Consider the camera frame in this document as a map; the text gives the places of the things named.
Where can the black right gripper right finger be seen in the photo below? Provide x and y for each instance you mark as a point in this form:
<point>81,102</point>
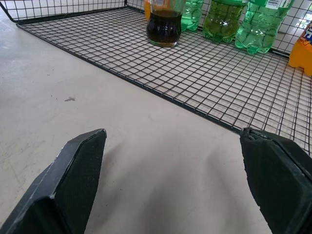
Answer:
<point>278,180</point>

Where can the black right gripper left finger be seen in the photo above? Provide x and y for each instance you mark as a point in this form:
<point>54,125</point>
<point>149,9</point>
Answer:
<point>65,185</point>

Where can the orange soda bottle blue label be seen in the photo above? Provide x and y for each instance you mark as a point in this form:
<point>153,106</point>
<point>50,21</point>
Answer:
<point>301,52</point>

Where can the large green plastic soda bottle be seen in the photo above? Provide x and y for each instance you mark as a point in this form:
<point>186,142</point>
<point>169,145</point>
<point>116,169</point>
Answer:
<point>259,28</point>

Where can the yellow-green plastic soda bottle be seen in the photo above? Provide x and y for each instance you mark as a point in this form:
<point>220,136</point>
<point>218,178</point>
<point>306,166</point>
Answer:
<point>223,20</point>

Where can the slim green plastic bottle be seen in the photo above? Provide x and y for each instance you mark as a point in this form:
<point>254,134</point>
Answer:
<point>191,15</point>

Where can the glass bottle of dark cola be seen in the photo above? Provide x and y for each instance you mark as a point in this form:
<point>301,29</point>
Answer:
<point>164,26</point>

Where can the orange plastic soda bottle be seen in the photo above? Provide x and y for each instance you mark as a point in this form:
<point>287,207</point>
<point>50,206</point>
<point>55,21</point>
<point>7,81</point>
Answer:
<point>147,9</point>

